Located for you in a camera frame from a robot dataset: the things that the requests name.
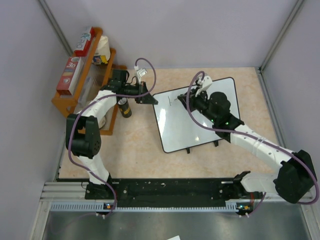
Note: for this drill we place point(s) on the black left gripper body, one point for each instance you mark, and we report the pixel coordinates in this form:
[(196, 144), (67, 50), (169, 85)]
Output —
[(141, 88)]

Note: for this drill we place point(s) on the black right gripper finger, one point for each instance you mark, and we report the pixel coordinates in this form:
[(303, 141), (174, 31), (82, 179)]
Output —
[(186, 103), (184, 96)]

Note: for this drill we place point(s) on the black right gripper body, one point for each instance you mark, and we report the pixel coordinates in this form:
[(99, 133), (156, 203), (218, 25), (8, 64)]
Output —
[(198, 103)]

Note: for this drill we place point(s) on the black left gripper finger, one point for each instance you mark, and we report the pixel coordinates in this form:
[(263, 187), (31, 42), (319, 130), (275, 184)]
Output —
[(146, 92), (149, 100)]

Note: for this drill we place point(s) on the white whiteboard black frame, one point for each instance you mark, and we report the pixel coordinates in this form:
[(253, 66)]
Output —
[(176, 129)]

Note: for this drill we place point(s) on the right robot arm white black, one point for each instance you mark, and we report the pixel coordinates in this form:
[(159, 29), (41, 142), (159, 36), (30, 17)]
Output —
[(294, 173)]

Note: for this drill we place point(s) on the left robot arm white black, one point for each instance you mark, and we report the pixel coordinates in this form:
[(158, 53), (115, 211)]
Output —
[(83, 137)]

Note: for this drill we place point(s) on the orange wooden shelf rack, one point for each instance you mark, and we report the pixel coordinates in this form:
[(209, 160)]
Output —
[(91, 78)]

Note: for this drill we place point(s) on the upper red white box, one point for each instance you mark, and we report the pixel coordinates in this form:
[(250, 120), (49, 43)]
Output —
[(83, 45)]

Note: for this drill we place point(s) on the lower red foil box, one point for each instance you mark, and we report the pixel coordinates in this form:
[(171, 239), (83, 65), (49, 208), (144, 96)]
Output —
[(69, 78)]

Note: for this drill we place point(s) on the white paper sheet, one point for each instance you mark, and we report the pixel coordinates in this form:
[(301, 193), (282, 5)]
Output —
[(177, 237)]

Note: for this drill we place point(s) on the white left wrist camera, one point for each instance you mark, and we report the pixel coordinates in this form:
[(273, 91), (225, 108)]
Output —
[(139, 73)]

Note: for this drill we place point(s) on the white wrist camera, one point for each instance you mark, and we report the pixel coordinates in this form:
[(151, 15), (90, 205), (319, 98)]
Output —
[(139, 73), (202, 84)]

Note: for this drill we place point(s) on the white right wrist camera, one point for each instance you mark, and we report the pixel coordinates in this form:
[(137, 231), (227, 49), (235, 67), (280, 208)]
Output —
[(202, 84)]

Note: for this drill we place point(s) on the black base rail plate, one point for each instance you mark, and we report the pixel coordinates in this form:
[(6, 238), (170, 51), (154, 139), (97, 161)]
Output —
[(168, 192)]

